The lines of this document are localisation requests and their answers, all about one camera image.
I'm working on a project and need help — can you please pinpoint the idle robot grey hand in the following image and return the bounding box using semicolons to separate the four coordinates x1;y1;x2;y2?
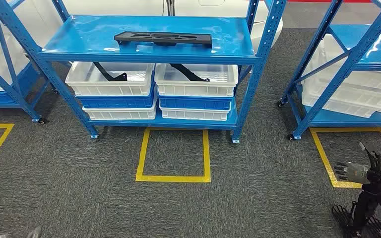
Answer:
333;162;371;184

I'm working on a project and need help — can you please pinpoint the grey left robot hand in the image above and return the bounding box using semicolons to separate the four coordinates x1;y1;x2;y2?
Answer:
27;226;44;238

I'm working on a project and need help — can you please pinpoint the black plastic bracket panel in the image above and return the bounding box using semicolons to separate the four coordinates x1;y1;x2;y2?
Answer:
114;31;213;49

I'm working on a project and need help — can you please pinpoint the blue steel shelf rack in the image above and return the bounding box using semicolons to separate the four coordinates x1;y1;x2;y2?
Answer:
0;0;48;125
277;0;381;141
0;0;288;144

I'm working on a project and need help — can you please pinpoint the black curved trim part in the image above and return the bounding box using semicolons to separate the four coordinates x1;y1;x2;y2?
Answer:
170;63;210;82
93;61;128;82

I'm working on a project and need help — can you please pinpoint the white car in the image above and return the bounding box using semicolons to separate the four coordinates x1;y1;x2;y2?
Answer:
13;0;284;55

